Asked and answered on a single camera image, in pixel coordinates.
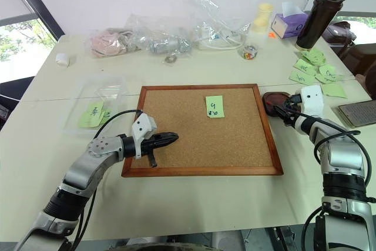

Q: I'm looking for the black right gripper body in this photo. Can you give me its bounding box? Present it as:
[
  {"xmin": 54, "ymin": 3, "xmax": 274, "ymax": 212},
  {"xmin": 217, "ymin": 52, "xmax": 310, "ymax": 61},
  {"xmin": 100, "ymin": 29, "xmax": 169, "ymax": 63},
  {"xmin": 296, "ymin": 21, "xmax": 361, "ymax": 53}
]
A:
[{"xmin": 280, "ymin": 93, "xmax": 303, "ymax": 127}]

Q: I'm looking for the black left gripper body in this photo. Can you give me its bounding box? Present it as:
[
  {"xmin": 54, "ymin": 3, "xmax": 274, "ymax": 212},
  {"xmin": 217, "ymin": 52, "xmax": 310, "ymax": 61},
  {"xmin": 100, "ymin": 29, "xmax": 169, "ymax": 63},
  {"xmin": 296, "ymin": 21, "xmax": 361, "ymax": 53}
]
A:
[{"xmin": 137, "ymin": 133, "xmax": 162, "ymax": 169}]

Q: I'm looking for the dark red-brown small tray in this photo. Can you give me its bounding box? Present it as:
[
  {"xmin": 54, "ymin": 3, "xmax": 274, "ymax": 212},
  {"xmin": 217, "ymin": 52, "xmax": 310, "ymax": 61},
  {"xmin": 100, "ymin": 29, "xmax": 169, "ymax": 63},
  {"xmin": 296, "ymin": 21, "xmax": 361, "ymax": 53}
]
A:
[{"xmin": 261, "ymin": 91, "xmax": 294, "ymax": 118}]

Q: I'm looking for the green note with scribble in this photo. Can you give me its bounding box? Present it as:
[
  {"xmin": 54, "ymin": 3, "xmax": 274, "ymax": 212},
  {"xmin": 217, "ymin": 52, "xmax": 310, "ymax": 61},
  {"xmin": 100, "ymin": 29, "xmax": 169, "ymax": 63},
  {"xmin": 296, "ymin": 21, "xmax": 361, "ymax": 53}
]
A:
[
  {"xmin": 288, "ymin": 69, "xmax": 317, "ymax": 85},
  {"xmin": 293, "ymin": 58, "xmax": 318, "ymax": 76},
  {"xmin": 318, "ymin": 63, "xmax": 337, "ymax": 80}
]

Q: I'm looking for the narrow green note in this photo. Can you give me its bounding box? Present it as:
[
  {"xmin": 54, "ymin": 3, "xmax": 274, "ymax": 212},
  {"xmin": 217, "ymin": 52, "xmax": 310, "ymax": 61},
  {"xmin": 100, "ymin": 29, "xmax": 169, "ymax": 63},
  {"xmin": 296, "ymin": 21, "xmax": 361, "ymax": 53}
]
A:
[{"xmin": 314, "ymin": 73, "xmax": 345, "ymax": 85}]

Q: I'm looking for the blank green note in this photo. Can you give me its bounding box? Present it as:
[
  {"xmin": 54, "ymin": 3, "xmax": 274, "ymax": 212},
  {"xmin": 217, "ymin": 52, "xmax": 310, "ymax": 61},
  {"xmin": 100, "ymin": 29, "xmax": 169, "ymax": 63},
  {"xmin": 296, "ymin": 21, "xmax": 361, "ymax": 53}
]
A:
[{"xmin": 320, "ymin": 82, "xmax": 348, "ymax": 99}]

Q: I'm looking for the small green note in box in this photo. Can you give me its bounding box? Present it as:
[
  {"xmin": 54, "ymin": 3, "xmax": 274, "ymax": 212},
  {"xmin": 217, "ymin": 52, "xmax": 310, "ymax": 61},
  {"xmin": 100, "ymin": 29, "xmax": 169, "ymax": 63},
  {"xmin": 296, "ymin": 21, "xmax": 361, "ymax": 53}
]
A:
[{"xmin": 99, "ymin": 108, "xmax": 114, "ymax": 124}]

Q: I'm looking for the green note with black writing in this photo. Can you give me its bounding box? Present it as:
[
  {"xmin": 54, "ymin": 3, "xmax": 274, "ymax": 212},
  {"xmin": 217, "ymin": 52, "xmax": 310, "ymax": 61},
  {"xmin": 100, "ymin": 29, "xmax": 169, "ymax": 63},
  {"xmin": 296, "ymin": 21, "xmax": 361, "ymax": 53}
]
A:
[{"xmin": 204, "ymin": 95, "xmax": 226, "ymax": 120}]

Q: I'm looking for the clear jar of coloured pushpins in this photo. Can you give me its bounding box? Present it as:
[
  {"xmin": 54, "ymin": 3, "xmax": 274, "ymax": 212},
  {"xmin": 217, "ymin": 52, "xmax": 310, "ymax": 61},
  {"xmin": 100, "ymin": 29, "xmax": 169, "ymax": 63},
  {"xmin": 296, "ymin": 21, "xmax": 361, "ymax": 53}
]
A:
[{"xmin": 239, "ymin": 43, "xmax": 260, "ymax": 61}]

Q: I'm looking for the large green note in box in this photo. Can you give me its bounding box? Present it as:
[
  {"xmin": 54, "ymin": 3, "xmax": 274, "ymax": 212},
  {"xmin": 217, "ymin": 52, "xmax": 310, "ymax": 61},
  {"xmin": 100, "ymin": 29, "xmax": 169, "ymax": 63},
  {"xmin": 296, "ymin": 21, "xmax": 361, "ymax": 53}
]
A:
[{"xmin": 78, "ymin": 101, "xmax": 105, "ymax": 129}]

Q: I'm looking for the purple tissue box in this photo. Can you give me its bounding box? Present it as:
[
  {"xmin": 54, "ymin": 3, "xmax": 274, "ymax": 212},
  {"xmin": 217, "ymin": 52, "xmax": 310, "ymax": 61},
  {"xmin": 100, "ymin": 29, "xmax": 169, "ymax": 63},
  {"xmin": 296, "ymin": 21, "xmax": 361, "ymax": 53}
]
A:
[{"xmin": 270, "ymin": 1, "xmax": 310, "ymax": 40}]

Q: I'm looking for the clear plastic box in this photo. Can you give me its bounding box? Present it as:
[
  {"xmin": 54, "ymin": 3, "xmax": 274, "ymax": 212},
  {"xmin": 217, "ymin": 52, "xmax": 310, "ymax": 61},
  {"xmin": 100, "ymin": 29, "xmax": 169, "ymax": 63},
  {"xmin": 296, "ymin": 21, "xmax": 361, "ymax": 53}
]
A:
[{"xmin": 59, "ymin": 73, "xmax": 130, "ymax": 138}]

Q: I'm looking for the wood framed cork board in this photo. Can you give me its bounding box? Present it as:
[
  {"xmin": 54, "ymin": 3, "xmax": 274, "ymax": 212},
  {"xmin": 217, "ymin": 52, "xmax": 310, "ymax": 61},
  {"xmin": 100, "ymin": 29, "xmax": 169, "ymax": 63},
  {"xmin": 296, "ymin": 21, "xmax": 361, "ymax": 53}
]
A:
[{"xmin": 121, "ymin": 83, "xmax": 284, "ymax": 178}]

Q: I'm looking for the pile of green notes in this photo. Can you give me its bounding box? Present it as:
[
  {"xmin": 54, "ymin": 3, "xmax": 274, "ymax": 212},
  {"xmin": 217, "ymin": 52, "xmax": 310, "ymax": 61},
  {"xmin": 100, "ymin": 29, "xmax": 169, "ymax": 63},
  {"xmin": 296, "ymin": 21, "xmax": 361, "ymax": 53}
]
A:
[{"xmin": 299, "ymin": 48, "xmax": 327, "ymax": 67}]

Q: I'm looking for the grey book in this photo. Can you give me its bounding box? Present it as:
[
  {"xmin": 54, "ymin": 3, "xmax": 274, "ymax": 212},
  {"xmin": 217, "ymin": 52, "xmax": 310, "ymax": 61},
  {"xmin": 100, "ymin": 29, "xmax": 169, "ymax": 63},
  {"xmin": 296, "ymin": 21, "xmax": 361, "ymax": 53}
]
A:
[{"xmin": 337, "ymin": 101, "xmax": 376, "ymax": 130}]

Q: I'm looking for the brown chair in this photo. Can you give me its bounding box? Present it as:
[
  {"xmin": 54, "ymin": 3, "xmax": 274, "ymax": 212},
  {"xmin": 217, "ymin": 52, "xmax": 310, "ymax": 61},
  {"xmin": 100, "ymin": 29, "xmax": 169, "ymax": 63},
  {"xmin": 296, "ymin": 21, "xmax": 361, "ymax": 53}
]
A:
[{"xmin": 337, "ymin": 42, "xmax": 376, "ymax": 101}]

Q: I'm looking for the cream yellow cylinder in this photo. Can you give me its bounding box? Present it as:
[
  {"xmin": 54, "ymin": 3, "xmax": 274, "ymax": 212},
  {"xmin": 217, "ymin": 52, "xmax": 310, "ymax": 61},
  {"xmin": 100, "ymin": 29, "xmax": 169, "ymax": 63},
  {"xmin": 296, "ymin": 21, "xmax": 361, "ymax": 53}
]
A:
[
  {"xmin": 256, "ymin": 2, "xmax": 274, "ymax": 23},
  {"xmin": 251, "ymin": 16, "xmax": 270, "ymax": 35}
]

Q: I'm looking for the dark brown bag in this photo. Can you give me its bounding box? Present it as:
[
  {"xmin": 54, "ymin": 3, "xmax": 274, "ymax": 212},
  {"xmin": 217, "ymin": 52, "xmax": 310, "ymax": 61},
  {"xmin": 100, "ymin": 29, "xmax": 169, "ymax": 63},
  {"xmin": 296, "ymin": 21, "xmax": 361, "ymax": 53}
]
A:
[{"xmin": 321, "ymin": 21, "xmax": 358, "ymax": 45}]

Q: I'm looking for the dark brown tumbler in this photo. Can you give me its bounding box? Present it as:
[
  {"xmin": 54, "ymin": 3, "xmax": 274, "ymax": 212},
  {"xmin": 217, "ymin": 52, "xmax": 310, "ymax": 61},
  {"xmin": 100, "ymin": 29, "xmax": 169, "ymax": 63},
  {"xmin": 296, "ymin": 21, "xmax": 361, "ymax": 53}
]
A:
[{"xmin": 294, "ymin": 0, "xmax": 346, "ymax": 51}]

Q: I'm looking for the plastic bag with metal parts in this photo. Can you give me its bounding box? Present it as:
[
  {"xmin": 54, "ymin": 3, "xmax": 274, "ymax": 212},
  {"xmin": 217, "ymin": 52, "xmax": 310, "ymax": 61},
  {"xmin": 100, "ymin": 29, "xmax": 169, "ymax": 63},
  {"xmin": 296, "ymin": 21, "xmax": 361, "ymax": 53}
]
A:
[{"xmin": 125, "ymin": 12, "xmax": 195, "ymax": 56}]

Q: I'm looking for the large clear plastic bag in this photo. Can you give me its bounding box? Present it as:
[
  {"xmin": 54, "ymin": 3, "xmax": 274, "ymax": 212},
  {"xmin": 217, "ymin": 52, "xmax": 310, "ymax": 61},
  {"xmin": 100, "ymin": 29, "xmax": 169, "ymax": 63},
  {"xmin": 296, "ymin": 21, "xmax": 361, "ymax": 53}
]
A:
[{"xmin": 182, "ymin": 0, "xmax": 260, "ymax": 51}]

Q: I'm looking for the plastic bag with pink cloth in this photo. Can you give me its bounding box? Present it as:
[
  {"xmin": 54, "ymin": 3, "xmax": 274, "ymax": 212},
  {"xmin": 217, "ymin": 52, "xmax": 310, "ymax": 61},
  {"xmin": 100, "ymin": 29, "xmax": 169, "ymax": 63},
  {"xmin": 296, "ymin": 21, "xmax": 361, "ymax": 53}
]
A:
[{"xmin": 84, "ymin": 26, "xmax": 133, "ymax": 58}]

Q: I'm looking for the small white cylinder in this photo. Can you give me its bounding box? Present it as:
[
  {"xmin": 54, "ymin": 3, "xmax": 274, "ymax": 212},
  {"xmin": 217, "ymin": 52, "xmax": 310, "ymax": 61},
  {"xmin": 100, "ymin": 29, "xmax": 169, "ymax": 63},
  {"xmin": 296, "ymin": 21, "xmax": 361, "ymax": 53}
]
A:
[{"xmin": 55, "ymin": 52, "xmax": 70, "ymax": 68}]

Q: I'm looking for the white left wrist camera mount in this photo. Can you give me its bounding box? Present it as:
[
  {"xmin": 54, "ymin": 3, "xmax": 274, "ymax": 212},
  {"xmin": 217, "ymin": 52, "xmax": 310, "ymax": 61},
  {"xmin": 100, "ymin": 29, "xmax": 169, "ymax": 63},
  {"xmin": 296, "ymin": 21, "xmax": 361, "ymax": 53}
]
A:
[{"xmin": 131, "ymin": 113, "xmax": 158, "ymax": 160}]

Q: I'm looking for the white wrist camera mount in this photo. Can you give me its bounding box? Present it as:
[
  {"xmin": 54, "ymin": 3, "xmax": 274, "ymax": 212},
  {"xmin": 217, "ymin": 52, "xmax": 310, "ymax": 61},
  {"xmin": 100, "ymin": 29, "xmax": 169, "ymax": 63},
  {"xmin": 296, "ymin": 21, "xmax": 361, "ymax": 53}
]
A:
[
  {"xmin": 299, "ymin": 85, "xmax": 325, "ymax": 116},
  {"xmin": 131, "ymin": 113, "xmax": 158, "ymax": 160}
]

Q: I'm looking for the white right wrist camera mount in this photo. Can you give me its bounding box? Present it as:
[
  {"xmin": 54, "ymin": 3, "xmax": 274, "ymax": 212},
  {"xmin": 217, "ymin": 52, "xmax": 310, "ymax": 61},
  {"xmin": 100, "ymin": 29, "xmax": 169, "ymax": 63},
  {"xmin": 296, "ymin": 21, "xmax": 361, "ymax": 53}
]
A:
[{"xmin": 299, "ymin": 85, "xmax": 325, "ymax": 116}]

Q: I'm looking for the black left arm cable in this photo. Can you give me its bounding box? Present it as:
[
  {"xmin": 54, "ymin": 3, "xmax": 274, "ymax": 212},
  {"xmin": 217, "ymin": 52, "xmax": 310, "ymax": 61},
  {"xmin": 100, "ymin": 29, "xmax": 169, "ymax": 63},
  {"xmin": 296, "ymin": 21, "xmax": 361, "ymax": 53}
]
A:
[{"xmin": 69, "ymin": 109, "xmax": 145, "ymax": 251}]

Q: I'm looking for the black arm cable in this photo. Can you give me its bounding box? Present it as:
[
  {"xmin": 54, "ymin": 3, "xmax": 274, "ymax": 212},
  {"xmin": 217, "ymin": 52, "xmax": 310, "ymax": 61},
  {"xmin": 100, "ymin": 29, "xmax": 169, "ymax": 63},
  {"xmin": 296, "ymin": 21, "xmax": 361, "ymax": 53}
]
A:
[
  {"xmin": 301, "ymin": 109, "xmax": 376, "ymax": 251},
  {"xmin": 69, "ymin": 109, "xmax": 145, "ymax": 251}
]

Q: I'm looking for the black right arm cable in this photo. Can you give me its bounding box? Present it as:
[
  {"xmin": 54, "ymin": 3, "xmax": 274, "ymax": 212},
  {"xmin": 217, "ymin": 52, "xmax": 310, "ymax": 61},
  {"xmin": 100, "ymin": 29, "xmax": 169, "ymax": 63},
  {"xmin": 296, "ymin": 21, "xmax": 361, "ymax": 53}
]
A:
[{"xmin": 301, "ymin": 109, "xmax": 376, "ymax": 251}]

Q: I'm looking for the tiny bag with metal ring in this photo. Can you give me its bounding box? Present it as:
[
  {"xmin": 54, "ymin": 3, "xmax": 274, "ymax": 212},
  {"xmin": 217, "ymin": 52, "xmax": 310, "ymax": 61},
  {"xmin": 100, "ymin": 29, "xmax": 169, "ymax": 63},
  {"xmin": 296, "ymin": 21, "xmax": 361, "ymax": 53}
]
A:
[{"xmin": 162, "ymin": 53, "xmax": 180, "ymax": 65}]

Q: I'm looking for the white cable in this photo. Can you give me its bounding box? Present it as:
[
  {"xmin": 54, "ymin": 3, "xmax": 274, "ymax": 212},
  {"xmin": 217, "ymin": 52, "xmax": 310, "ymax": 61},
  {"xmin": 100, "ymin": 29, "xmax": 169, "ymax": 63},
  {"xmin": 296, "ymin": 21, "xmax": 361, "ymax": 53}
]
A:
[{"xmin": 193, "ymin": 18, "xmax": 247, "ymax": 51}]

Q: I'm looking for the black window frame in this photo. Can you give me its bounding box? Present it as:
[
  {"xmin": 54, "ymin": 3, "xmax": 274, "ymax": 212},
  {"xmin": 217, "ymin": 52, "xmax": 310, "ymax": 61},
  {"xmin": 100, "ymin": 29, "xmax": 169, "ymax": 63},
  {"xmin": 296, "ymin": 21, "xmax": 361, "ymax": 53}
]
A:
[{"xmin": 0, "ymin": 0, "xmax": 66, "ymax": 46}]

